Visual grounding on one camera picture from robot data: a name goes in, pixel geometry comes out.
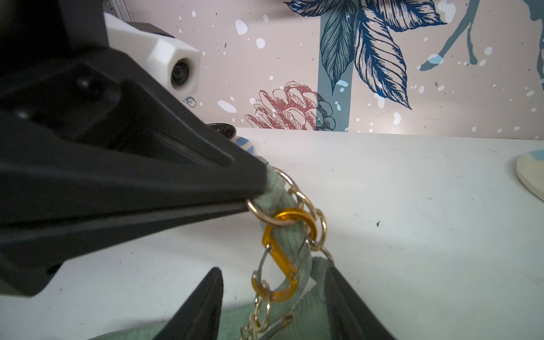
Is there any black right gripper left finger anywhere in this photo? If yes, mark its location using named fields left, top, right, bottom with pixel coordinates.
left=154, top=267, right=224, bottom=340

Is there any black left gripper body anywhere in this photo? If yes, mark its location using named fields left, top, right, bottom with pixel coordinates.
left=1, top=1, right=267, bottom=296

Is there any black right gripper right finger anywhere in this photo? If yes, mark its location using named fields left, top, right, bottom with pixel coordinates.
left=324, top=267, right=395, bottom=340

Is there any green corduroy shoulder bag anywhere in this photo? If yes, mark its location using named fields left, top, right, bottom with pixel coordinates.
left=103, top=165, right=334, bottom=339

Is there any red fox figure keychain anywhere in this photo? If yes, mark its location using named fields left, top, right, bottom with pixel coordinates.
left=240, top=167, right=334, bottom=339

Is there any dark ceramic bowl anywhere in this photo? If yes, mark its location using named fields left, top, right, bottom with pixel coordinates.
left=207, top=123, right=237, bottom=143

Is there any blue striped plate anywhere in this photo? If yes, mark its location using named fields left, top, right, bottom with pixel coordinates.
left=235, top=136, right=255, bottom=155

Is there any cream and blue plate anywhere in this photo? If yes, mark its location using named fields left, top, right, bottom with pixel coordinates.
left=516, top=150, right=544, bottom=201

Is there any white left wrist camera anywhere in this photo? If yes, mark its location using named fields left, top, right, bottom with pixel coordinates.
left=103, top=13, right=201, bottom=101

